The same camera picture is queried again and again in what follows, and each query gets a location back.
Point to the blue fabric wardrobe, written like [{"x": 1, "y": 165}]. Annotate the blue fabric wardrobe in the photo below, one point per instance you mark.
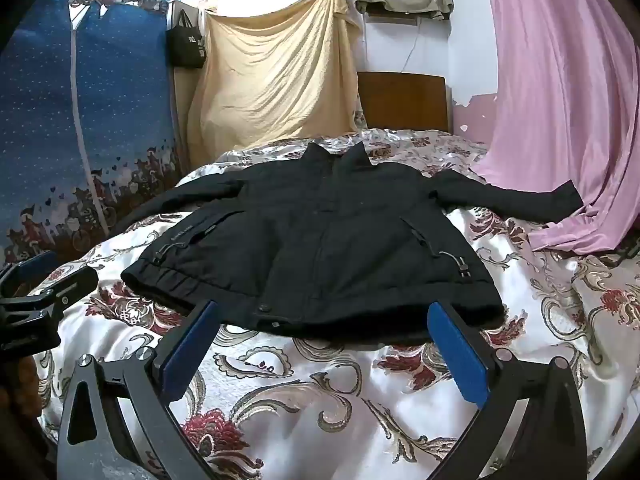
[{"x": 50, "y": 110}]

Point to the black hanging bag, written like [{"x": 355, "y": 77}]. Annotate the black hanging bag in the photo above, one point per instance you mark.
[{"x": 185, "y": 42}]

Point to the floral satin bedspread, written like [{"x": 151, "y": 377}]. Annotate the floral satin bedspread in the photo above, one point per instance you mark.
[{"x": 300, "y": 410}]

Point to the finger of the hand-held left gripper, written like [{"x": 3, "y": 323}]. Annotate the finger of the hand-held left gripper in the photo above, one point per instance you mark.
[
  {"x": 70, "y": 285},
  {"x": 30, "y": 267}
]

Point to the black jacket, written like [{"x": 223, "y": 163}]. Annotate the black jacket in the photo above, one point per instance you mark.
[{"x": 325, "y": 240}]

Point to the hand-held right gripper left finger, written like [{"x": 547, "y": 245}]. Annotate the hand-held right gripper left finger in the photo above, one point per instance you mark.
[{"x": 192, "y": 347}]

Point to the yellow hanging sheet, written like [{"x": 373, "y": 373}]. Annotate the yellow hanging sheet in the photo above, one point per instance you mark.
[{"x": 275, "y": 85}]

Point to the pink curtain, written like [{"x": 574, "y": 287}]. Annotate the pink curtain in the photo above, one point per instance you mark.
[{"x": 565, "y": 110}]

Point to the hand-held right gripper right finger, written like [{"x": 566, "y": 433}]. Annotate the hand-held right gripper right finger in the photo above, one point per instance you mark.
[{"x": 457, "y": 355}]

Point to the wooden headboard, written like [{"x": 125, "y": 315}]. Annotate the wooden headboard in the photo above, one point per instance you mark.
[{"x": 400, "y": 102}]

